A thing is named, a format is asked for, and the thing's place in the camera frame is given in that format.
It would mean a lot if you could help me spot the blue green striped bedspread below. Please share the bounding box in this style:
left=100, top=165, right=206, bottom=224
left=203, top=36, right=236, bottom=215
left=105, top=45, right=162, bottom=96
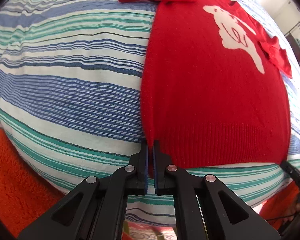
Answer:
left=0, top=0, right=300, bottom=228

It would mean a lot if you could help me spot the red sweater with white rabbit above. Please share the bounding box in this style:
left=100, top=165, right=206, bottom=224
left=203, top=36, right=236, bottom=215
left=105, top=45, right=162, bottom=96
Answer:
left=120, top=0, right=292, bottom=168

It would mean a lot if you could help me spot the patterned floor rug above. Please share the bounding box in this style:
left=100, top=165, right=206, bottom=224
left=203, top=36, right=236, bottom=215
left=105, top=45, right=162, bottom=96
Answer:
left=122, top=220, right=178, bottom=240

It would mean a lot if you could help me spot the orange fleece garment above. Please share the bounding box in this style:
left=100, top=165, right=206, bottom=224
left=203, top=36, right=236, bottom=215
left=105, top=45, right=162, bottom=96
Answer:
left=0, top=128, right=64, bottom=237

